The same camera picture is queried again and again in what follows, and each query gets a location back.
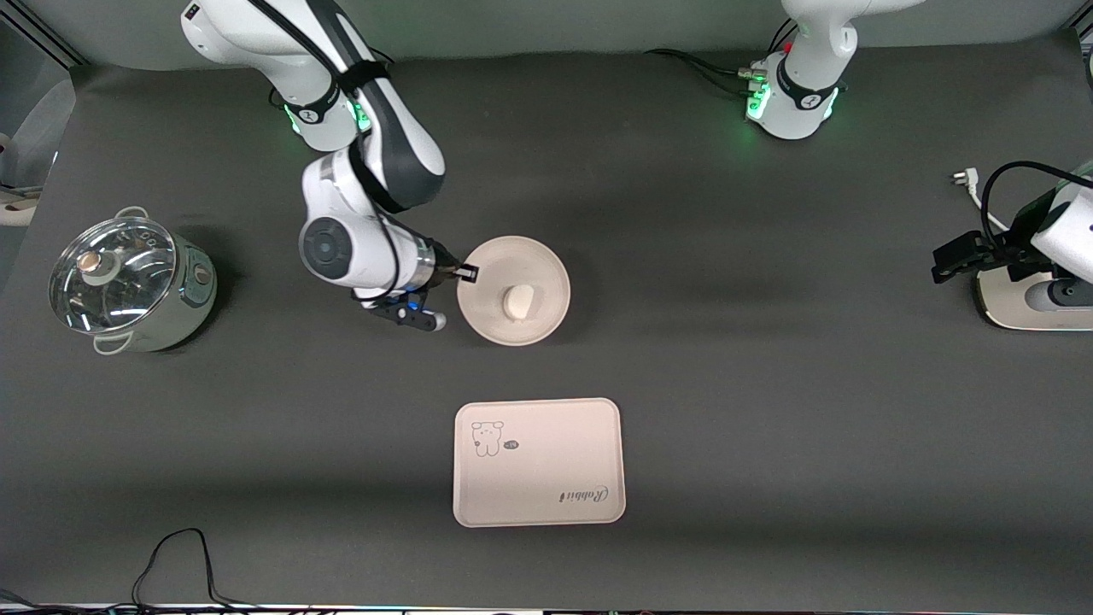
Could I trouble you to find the round cream plate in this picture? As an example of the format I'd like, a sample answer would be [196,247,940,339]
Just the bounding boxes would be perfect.
[457,236,571,346]

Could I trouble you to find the cream tray with rabbit print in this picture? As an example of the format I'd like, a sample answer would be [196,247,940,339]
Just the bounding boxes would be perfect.
[453,397,627,528]

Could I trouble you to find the cream white toaster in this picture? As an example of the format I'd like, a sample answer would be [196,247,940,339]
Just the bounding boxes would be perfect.
[976,269,1093,331]

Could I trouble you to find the steel pot with glass lid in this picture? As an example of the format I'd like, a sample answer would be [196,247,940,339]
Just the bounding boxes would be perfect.
[85,205,219,355]

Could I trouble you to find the glass pot lid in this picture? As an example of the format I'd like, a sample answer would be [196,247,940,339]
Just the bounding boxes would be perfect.
[49,216,178,334]

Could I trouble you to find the translucent plastic sheet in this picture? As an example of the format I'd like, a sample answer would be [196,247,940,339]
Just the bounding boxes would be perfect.
[0,79,76,193]

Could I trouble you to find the beige background object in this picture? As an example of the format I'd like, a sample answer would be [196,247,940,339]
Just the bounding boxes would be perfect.
[0,186,39,227]

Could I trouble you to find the white toaster power cable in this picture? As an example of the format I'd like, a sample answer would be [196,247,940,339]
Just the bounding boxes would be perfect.
[952,168,1004,236]

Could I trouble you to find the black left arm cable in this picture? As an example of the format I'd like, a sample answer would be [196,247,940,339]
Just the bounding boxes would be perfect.
[980,162,1093,249]

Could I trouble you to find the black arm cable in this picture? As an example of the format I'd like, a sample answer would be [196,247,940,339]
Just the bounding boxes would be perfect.
[248,0,402,296]
[980,162,1093,249]

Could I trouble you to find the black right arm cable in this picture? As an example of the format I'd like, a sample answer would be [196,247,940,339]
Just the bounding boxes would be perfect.
[248,0,402,296]

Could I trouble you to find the black left arm base cables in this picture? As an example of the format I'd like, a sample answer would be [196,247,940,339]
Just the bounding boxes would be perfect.
[645,19,799,97]

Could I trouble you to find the thin black loose cable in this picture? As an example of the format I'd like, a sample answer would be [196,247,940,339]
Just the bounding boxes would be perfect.
[0,528,317,614]

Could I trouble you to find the black frame bar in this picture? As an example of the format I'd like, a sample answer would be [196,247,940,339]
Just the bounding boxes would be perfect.
[0,13,86,67]

